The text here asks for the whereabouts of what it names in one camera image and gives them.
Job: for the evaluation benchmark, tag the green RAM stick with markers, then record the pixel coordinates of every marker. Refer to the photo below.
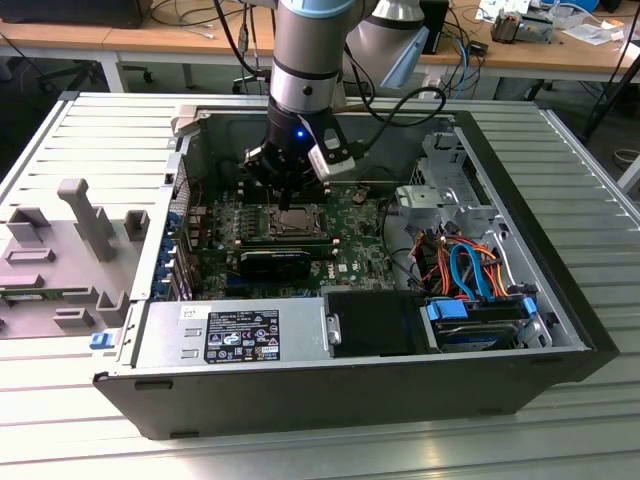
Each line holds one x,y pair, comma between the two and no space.
30,296

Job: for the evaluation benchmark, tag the silver CPU plate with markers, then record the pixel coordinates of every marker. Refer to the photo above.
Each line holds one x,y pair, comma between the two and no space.
300,221

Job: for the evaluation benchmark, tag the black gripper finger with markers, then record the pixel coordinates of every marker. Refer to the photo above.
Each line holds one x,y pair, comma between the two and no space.
265,165
302,176

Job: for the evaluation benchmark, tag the green motherboard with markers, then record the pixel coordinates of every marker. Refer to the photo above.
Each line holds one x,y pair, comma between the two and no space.
360,250

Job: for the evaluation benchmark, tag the black chair base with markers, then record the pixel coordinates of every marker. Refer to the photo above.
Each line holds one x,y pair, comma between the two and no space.
247,80

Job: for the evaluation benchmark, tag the silver metal drive cage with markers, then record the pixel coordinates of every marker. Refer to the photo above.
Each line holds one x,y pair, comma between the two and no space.
425,197

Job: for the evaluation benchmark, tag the white paper box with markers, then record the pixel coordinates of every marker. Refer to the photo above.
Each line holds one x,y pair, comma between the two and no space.
500,7

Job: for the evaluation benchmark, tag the white power strip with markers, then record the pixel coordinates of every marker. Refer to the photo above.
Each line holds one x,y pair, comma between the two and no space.
430,82

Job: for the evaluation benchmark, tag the silver power supply unit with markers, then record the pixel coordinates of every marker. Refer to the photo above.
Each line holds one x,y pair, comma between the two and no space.
165,330

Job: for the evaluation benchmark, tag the black upright box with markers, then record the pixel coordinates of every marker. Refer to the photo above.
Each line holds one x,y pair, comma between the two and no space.
435,30

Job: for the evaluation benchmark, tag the silver metal latch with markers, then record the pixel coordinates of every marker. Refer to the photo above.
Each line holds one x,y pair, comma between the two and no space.
334,330

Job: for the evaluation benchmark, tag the black stand leg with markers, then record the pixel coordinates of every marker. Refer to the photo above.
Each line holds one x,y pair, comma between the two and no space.
607,102

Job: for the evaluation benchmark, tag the grey metal device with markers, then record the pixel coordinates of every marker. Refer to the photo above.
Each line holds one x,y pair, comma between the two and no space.
537,31

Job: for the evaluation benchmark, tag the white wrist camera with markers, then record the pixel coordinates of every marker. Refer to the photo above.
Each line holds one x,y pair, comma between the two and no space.
332,167

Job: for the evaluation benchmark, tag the copper heat sink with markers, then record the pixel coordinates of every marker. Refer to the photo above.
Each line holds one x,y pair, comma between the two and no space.
505,29

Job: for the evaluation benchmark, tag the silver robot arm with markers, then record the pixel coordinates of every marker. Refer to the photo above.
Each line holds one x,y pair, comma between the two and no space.
305,50

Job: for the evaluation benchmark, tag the small black adapter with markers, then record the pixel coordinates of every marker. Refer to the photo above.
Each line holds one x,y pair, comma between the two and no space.
477,48

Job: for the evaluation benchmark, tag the pale blue teach pendant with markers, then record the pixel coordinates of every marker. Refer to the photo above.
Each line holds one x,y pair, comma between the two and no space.
407,60

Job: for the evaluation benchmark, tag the black RAM slot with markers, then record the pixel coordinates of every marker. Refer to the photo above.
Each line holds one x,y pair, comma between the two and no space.
255,195
252,186

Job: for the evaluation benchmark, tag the hard disk blue carrier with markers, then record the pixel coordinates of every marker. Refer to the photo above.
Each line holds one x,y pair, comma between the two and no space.
450,310

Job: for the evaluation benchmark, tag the black graphics card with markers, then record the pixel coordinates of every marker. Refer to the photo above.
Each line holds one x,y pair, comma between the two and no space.
272,267

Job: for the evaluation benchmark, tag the blue card retainer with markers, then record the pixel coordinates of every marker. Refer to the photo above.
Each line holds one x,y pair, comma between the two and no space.
172,222

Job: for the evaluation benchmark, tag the clear plastic bag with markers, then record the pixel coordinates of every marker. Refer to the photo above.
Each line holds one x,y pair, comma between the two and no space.
590,32

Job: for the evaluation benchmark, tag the grey parts rack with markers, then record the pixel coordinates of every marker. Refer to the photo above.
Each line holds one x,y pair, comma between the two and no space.
60,235

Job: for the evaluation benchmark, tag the black equipment box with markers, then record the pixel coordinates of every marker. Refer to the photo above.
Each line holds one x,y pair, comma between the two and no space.
70,12

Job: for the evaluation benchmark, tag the wooden desk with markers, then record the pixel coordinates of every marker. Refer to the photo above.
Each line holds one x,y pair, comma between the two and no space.
75,35
550,57

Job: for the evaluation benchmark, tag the black PC case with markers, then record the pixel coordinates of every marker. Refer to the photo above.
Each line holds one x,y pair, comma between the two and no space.
300,400

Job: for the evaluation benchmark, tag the blue plastic clip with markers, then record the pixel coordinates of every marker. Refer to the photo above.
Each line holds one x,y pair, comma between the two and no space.
101,341

